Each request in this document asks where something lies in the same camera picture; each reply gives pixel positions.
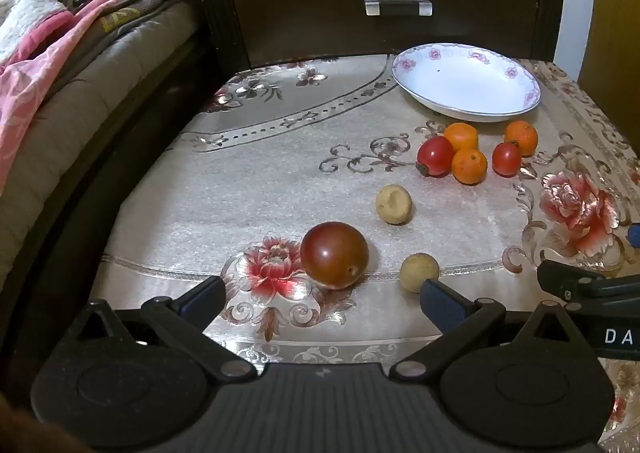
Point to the small orange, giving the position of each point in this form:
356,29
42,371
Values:
521,137
461,135
469,166

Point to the white fleece blanket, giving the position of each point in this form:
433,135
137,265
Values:
25,23

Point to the large dark red tomato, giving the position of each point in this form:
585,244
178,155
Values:
334,255

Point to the dark bed frame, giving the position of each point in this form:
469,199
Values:
65,213

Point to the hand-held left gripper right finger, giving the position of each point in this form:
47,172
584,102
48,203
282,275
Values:
440,305

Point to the beige floral tablecloth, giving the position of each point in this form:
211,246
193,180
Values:
260,173

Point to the bed with blankets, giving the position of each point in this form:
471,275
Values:
75,98

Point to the white floral plate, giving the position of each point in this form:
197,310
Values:
467,83

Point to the beige longan fruit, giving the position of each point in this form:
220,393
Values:
417,272
394,204

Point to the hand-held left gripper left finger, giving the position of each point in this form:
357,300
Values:
205,298

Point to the pink blanket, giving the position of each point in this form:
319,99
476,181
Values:
45,78

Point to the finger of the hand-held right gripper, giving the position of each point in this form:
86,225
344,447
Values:
635,235
570,280

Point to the dark wooden nightstand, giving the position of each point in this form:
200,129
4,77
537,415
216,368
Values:
300,3

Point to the small red tomato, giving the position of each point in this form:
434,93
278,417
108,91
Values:
506,159

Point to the red tomato with calyx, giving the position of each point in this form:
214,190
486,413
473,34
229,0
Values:
436,156

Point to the yellow wooden cabinet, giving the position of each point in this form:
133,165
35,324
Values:
612,18

